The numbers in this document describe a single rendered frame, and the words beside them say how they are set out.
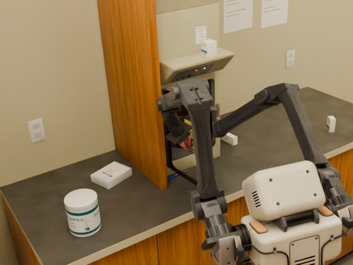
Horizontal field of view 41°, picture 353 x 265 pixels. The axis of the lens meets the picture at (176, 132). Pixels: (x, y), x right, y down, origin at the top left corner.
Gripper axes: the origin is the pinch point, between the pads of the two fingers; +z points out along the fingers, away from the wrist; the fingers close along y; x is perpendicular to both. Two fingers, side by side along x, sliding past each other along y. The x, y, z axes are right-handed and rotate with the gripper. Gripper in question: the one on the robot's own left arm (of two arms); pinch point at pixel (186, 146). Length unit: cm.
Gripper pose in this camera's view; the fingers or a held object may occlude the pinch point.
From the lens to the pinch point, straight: 196.7
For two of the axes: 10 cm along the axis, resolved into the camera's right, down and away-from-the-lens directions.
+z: 3.8, 6.8, 6.3
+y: -7.1, 6.5, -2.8
